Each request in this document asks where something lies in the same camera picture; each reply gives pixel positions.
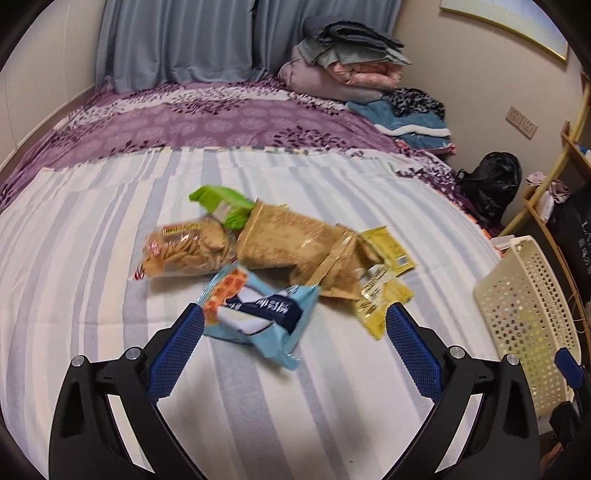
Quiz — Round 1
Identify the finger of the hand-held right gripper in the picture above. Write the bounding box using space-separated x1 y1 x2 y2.
554 347 587 398
549 401 583 450

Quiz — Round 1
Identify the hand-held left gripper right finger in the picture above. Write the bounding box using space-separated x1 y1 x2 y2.
381 302 541 480

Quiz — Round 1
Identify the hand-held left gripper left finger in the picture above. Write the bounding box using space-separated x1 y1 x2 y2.
48 302 208 480

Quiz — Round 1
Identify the blue snack packet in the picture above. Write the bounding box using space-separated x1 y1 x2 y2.
196 265 321 371

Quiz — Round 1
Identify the cream perforated plastic basket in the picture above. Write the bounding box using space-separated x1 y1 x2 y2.
472 235 583 416

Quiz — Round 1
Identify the clear biscuit bag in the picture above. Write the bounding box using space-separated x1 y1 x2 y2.
133 217 238 281

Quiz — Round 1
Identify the brown snack bag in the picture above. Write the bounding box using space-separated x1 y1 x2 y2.
236 198 358 278
291 226 384 298

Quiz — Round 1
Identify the green snack packet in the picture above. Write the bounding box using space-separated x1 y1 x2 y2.
188 185 256 230

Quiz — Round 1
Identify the black shopping bag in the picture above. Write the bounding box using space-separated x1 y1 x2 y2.
547 185 591 301

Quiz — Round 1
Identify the wooden shelf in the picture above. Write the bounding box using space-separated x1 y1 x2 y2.
501 74 591 287

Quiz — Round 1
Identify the pink cloth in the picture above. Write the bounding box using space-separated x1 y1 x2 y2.
526 172 571 205

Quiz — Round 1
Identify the purple patterned bedspread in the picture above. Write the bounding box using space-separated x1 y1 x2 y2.
0 76 504 232

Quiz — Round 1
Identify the blue towel blanket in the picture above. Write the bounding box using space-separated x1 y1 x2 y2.
346 99 452 141

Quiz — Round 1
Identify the black and white patterned cloth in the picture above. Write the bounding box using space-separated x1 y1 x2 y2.
383 88 446 121

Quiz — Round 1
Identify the pink floral folded quilt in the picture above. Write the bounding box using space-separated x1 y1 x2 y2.
323 62 406 89

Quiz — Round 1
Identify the mauve folded quilt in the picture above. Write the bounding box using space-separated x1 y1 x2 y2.
278 60 384 104

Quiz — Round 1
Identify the white wardrobe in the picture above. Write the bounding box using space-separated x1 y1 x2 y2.
0 0 109 169

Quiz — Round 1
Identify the blue curtain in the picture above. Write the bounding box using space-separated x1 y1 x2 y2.
96 0 262 94
252 0 407 81

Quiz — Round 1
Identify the grey-green folded blanket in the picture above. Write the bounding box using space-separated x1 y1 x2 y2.
295 39 413 68

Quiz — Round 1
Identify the dark grey folded blanket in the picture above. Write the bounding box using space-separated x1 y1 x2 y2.
302 16 404 58

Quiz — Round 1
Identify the framed wall picture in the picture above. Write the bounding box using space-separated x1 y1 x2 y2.
438 0 570 61

